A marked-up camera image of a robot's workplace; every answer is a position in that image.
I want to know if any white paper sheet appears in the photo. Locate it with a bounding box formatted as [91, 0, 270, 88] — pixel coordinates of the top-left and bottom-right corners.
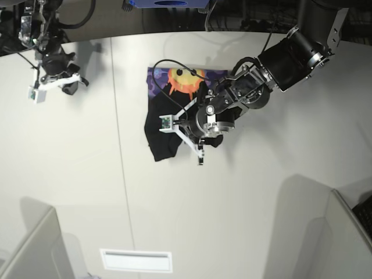
[100, 249, 173, 273]

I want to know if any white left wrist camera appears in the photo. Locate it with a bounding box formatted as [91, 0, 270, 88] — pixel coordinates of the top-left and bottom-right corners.
[159, 98, 198, 157]

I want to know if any grey right partition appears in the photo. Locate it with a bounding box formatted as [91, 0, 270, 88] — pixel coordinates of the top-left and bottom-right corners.
[298, 188, 372, 279]

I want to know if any grey left partition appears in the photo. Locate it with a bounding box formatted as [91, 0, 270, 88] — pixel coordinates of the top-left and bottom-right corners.
[1, 197, 75, 278]

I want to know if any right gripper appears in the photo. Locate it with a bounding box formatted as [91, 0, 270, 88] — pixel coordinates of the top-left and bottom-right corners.
[35, 52, 80, 95]

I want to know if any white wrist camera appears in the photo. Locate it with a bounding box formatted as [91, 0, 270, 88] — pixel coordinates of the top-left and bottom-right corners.
[159, 98, 198, 157]
[27, 73, 89, 103]

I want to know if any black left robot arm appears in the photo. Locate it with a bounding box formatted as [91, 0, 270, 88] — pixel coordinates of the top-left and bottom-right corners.
[185, 1, 352, 165]

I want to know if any blue box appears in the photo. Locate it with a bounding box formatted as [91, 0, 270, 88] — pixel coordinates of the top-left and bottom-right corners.
[129, 0, 209, 9]

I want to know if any black keyboard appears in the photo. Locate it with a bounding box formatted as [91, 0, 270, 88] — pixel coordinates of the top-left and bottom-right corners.
[352, 196, 372, 238]

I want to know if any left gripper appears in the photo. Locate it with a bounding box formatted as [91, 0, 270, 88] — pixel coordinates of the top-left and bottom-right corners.
[183, 97, 235, 166]

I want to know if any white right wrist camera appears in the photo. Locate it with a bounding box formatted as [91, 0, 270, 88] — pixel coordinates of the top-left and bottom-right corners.
[27, 73, 89, 103]

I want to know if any grey partition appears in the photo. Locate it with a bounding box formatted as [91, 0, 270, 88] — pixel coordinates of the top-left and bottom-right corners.
[298, 188, 372, 279]
[1, 197, 75, 278]

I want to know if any black T-shirt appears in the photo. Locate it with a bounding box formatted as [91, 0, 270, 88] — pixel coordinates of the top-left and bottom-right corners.
[144, 67, 227, 162]

